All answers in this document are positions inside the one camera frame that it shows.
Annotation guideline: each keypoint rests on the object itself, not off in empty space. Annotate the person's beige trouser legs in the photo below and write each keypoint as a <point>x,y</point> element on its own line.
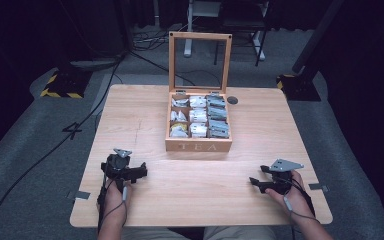
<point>236,233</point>

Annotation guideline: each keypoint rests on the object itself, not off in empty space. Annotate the white desk frame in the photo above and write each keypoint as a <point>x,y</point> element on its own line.
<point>189,36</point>

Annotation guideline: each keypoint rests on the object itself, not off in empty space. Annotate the group of white tea bags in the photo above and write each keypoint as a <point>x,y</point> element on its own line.
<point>178,116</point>

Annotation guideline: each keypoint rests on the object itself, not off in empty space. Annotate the round dark table grommet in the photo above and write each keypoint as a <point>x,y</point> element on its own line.
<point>232,100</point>

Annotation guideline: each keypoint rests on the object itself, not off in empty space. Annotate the row of white tea packets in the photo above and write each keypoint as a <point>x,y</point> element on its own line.
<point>198,115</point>

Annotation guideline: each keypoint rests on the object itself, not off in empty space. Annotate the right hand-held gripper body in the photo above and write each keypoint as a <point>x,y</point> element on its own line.
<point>281,180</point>

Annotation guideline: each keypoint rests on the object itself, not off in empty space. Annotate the black slanted stand pole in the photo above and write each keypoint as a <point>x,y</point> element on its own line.
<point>316,36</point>

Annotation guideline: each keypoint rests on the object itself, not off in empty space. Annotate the wooden tea box with lid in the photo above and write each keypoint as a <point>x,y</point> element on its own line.
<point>198,146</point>

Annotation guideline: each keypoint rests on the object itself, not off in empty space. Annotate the yellow tea bag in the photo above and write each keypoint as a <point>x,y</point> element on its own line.
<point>179,126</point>

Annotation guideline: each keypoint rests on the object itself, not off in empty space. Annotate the row of grey tea packets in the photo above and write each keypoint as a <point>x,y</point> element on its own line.
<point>217,115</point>

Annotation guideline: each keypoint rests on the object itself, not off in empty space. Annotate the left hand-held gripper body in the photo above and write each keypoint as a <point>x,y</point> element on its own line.
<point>116,165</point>

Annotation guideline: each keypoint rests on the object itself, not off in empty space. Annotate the grey tape strip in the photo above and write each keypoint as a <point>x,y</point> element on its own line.
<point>318,186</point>
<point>82,195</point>

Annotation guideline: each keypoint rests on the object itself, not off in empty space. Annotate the person's left hand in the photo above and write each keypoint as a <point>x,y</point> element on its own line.
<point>115,200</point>

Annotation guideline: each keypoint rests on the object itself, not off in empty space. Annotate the person's right hand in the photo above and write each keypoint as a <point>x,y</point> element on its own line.
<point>295,200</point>

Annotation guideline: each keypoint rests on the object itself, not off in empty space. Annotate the yellow black striped stand base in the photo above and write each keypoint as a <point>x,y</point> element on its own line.
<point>65,85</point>
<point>296,87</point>

